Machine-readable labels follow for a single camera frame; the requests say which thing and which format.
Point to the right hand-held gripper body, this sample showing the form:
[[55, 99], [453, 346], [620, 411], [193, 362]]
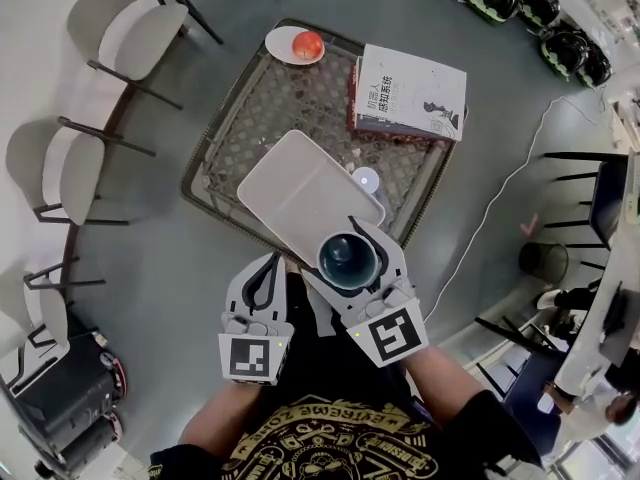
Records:
[[392, 335]]

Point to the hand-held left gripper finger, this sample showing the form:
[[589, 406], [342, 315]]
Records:
[[235, 293], [277, 298]]

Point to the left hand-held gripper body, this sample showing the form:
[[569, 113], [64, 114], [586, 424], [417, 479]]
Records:
[[252, 353]]

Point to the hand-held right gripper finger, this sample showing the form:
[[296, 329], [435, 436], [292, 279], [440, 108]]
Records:
[[392, 260], [325, 303]]

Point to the dark teal cup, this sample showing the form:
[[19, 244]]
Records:
[[347, 263]]

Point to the person's right forearm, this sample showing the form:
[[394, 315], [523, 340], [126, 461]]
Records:
[[440, 383]]

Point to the person's left forearm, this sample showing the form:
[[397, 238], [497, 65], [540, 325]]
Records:
[[225, 418]]

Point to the small white round lid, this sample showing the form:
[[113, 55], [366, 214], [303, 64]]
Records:
[[365, 178]]

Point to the white rectangular tray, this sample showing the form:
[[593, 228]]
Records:
[[300, 188]]

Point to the black gold print t-shirt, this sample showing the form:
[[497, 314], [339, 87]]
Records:
[[340, 443]]

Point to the white cover book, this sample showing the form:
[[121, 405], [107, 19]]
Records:
[[415, 88]]

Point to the rattan glass coffee table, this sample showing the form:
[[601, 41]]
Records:
[[290, 98]]

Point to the black wheeled case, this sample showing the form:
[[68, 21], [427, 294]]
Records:
[[65, 403]]

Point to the long white desk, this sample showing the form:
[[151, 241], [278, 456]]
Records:
[[590, 348]]

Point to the black slatted chair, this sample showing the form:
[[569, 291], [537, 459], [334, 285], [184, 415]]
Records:
[[607, 203]]

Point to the red apple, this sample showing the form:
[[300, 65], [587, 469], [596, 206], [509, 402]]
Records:
[[307, 45]]

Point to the white round plate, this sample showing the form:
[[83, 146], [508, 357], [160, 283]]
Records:
[[280, 43]]

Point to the row of black green helmets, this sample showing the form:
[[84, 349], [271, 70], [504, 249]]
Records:
[[540, 3]]

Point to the black metal frame chair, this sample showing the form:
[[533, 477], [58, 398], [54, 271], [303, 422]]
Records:
[[520, 348]]

